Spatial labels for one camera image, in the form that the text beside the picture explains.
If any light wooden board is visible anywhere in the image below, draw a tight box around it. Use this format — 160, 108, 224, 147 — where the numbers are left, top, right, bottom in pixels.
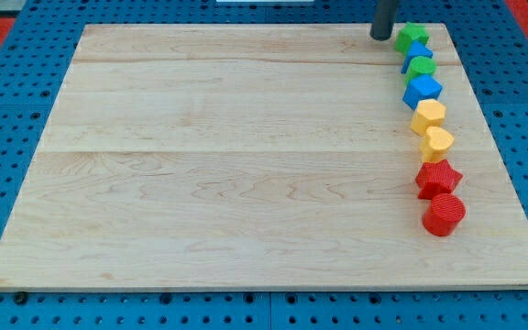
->
0, 24, 528, 292

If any yellow heart block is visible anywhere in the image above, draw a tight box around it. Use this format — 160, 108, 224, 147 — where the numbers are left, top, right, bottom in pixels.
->
419, 126, 455, 163

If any red star block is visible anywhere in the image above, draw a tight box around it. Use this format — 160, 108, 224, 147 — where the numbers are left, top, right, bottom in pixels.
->
415, 159, 463, 200

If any yellow hexagon block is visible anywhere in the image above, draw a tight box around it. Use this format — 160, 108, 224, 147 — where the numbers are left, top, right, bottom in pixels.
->
410, 99, 446, 136

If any blue cube block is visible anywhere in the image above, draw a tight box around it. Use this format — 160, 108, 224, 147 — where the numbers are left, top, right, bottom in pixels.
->
402, 74, 443, 110

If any green cylinder block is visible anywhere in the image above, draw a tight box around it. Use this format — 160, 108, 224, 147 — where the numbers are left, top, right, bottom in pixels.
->
404, 56, 437, 84

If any red cylinder block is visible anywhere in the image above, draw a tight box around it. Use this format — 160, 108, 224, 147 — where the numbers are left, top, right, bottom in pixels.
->
422, 193, 466, 237

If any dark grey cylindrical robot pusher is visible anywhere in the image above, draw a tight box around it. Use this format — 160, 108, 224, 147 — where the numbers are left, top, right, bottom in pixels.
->
369, 0, 401, 41

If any blue triangle block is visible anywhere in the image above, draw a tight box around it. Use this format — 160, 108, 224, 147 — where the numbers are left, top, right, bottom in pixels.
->
401, 41, 434, 73

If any green star block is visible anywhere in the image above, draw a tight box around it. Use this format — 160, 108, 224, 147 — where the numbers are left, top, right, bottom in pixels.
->
394, 22, 430, 55

